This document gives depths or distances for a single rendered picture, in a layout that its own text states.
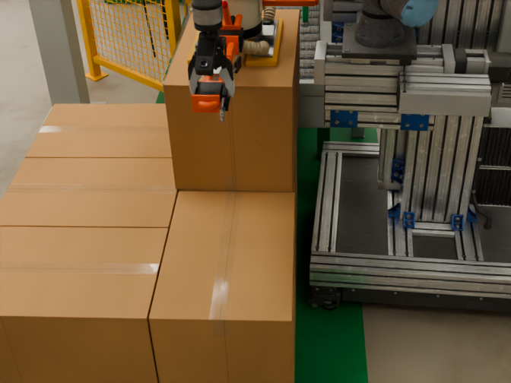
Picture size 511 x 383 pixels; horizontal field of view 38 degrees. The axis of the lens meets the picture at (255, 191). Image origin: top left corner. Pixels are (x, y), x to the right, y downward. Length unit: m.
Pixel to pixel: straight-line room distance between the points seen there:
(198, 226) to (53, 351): 0.58
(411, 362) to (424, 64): 1.03
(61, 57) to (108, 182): 1.39
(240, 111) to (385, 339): 1.00
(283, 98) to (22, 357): 1.09
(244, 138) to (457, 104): 0.67
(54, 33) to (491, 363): 2.52
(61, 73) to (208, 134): 1.68
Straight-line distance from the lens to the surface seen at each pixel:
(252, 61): 2.39
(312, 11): 3.89
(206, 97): 1.93
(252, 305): 2.09
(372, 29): 2.29
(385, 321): 2.82
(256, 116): 2.33
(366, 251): 2.77
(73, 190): 2.61
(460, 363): 2.72
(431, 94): 2.25
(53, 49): 3.89
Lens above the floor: 2.02
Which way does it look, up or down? 36 degrees down
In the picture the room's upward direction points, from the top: 2 degrees counter-clockwise
